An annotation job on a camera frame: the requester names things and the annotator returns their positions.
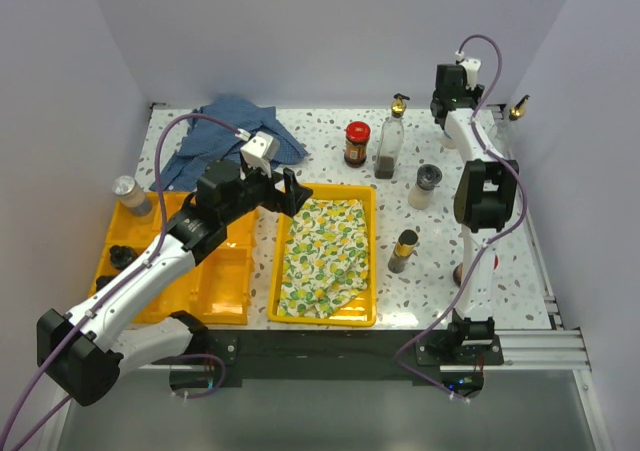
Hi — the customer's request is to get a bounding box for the dark bottle gold band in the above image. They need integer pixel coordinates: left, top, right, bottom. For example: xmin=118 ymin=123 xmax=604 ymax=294
xmin=388 ymin=229 xmax=418 ymax=273

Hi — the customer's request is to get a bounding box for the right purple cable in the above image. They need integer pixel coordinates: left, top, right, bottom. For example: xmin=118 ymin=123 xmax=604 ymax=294
xmin=394 ymin=34 xmax=531 ymax=402

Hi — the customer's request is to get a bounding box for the red cap soy bottle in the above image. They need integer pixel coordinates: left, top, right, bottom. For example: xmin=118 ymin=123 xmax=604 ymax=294
xmin=452 ymin=256 xmax=499 ymax=287

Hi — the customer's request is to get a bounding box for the corner glass bottle gold pourer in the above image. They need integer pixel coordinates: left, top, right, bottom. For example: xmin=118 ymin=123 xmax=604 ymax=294
xmin=488 ymin=94 xmax=530 ymax=157

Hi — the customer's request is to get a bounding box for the black cap seasoning shaker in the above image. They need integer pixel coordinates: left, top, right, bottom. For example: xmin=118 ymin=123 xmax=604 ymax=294
xmin=95 ymin=275 xmax=115 ymax=292

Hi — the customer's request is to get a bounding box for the blue checkered shirt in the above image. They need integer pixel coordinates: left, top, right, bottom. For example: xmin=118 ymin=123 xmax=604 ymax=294
xmin=149 ymin=93 xmax=309 ymax=192

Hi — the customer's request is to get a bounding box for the blue label spice jar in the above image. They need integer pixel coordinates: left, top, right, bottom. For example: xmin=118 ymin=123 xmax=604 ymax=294
xmin=112 ymin=175 xmax=153 ymax=217

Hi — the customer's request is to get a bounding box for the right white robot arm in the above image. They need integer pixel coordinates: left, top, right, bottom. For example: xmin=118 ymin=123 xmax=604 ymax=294
xmin=427 ymin=57 xmax=518 ymax=364

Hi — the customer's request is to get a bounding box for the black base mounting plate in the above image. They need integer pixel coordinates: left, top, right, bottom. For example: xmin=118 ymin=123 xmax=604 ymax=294
xmin=195 ymin=330 xmax=505 ymax=391

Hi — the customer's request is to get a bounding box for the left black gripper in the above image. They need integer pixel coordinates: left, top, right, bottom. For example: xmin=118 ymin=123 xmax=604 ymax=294
xmin=221 ymin=158 xmax=312 ymax=225

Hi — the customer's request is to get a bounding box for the yellow flat tray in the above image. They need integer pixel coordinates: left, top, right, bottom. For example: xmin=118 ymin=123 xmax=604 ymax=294
xmin=267 ymin=183 xmax=377 ymax=327

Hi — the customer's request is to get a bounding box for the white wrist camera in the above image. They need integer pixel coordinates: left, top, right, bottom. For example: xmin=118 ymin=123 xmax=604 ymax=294
xmin=240 ymin=131 xmax=280 ymax=176
xmin=455 ymin=50 xmax=482 ymax=90

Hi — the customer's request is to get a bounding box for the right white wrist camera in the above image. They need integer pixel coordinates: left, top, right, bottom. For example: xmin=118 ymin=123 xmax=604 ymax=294
xmin=455 ymin=50 xmax=482 ymax=90

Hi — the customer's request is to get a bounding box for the glass oil bottle gold pourer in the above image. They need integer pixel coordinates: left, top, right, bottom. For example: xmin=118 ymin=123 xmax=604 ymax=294
xmin=374 ymin=93 xmax=410 ymax=179

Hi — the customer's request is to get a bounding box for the red lid sauce jar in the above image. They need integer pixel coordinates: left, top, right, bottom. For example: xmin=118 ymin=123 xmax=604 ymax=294
xmin=344 ymin=121 xmax=371 ymax=167

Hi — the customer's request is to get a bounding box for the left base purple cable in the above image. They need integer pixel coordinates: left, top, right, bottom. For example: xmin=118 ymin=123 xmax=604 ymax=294
xmin=169 ymin=353 xmax=229 ymax=400

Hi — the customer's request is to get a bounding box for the brown spice shaker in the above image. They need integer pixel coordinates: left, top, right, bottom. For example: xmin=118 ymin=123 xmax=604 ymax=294
xmin=109 ymin=245 xmax=138 ymax=271

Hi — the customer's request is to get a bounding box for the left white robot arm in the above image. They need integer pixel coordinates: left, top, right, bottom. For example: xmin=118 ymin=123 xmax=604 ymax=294
xmin=36 ymin=160 xmax=313 ymax=406

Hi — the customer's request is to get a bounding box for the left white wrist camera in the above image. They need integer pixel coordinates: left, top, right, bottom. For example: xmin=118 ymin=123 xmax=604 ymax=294
xmin=240 ymin=131 xmax=280 ymax=176

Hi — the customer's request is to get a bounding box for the lemon print cloth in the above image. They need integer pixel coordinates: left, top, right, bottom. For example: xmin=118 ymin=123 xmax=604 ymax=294
xmin=277 ymin=198 xmax=369 ymax=319

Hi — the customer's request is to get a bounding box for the grey cap salt grinder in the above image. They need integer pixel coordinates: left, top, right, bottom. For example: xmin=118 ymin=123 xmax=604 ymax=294
xmin=408 ymin=164 xmax=443 ymax=210

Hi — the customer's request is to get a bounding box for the yellow compartment organizer tray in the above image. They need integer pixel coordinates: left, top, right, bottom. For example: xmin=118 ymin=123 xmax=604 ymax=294
xmin=94 ymin=192 xmax=259 ymax=325

